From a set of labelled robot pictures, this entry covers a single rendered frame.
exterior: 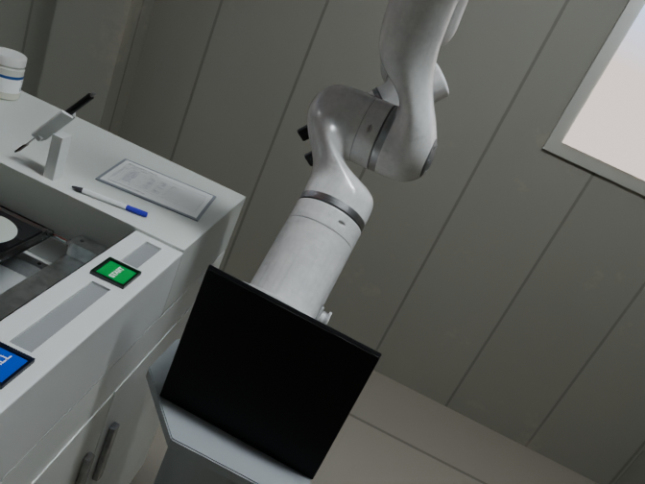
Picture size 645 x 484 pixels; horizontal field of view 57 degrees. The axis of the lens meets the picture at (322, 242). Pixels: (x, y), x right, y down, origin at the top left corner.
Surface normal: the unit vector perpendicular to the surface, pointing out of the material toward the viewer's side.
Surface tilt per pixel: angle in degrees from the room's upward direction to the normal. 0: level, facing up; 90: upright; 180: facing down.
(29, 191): 90
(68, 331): 0
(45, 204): 90
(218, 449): 0
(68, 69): 90
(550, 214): 90
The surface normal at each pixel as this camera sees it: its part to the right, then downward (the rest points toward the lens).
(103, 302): 0.38, -0.84
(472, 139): -0.22, 0.32
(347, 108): -0.01, -0.23
